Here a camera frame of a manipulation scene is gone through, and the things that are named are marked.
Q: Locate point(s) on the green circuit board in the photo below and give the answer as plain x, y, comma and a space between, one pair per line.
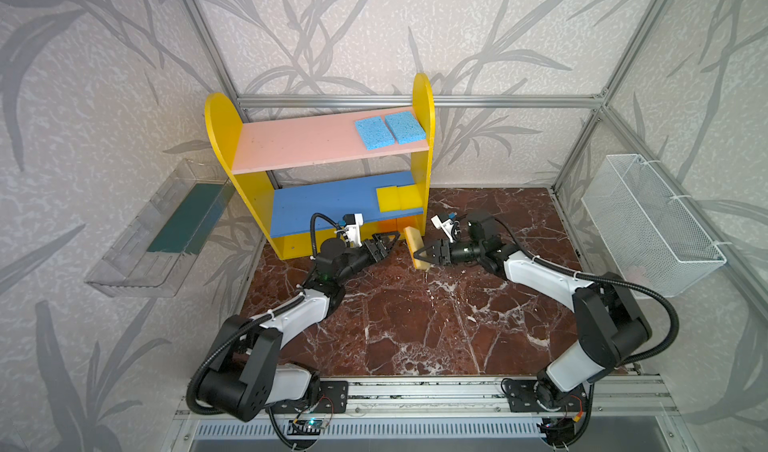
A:
312, 426

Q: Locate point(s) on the white wire mesh basket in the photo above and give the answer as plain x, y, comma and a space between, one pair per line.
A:
651, 235

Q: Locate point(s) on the clear acrylic wall bin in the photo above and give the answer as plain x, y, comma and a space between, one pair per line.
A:
158, 249

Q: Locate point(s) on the yellow shelf with coloured boards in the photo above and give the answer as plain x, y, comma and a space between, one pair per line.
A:
286, 170

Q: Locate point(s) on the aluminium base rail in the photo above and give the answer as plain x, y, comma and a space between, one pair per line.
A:
482, 396

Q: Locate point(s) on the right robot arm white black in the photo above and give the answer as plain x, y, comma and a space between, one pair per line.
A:
610, 325

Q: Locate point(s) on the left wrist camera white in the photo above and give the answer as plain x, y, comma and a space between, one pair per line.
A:
349, 230

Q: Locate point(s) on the blue sponge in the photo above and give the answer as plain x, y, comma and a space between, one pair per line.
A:
405, 128
374, 133

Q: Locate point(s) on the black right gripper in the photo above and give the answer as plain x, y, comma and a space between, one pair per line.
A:
443, 254

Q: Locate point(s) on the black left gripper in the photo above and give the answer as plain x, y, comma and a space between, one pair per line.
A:
377, 248

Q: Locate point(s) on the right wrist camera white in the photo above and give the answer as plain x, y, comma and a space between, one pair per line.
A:
448, 224

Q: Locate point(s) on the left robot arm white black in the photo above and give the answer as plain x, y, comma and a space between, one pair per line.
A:
242, 373

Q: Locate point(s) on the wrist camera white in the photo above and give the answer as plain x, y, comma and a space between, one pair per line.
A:
448, 224
349, 230

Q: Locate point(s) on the pale yellow sponge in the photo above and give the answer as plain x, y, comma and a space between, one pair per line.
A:
415, 243

